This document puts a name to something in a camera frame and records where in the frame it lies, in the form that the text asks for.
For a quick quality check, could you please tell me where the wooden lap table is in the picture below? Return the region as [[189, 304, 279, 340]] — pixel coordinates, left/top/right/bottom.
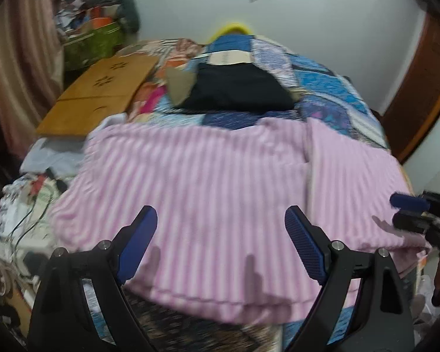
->
[[35, 54, 160, 140]]

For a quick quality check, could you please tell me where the pile of colourful clothes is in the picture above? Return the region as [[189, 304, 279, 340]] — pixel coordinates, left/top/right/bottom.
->
[[55, 0, 107, 30]]

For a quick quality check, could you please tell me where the green box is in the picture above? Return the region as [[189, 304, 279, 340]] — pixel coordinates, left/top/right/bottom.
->
[[63, 22, 125, 70]]

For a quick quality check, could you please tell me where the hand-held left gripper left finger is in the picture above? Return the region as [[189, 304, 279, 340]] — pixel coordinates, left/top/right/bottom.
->
[[26, 205, 158, 352]]

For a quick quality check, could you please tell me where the blue patchwork quilt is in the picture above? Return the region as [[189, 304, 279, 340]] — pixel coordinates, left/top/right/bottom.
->
[[158, 35, 393, 155]]

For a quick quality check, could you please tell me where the black white patterned sheet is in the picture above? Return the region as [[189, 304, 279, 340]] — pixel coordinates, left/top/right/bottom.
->
[[84, 286, 290, 352]]

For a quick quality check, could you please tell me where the pink curtain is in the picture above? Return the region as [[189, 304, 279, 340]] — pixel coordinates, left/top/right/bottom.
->
[[0, 0, 70, 147]]

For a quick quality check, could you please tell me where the black cable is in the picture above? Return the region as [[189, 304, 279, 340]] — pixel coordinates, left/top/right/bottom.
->
[[11, 191, 55, 253]]

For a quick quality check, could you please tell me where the cream folded cloth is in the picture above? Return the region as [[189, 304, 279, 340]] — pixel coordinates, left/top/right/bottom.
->
[[202, 49, 255, 67]]

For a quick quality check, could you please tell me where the white floral cloth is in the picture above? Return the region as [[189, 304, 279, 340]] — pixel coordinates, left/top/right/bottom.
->
[[0, 174, 74, 265]]

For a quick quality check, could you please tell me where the grey green pillow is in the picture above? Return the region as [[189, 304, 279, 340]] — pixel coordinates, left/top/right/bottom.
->
[[92, 0, 142, 33]]

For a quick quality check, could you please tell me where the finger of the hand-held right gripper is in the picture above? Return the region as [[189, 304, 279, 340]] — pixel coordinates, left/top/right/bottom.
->
[[390, 192, 440, 214], [392, 210, 440, 246]]

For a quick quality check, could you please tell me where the khaki cloth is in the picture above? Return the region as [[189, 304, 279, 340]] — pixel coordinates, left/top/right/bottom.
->
[[165, 68, 197, 105]]

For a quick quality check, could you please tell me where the colourful floral bedsheet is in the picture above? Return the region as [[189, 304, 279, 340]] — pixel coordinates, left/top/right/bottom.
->
[[126, 38, 206, 118]]

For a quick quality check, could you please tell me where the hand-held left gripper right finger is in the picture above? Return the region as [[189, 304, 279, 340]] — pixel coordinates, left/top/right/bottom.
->
[[284, 205, 415, 352]]

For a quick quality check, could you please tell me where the black folded garment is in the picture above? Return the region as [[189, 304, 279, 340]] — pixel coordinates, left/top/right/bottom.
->
[[172, 62, 294, 112]]

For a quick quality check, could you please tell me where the yellow pillow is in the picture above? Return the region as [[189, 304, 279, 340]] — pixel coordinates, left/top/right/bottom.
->
[[211, 23, 255, 41]]

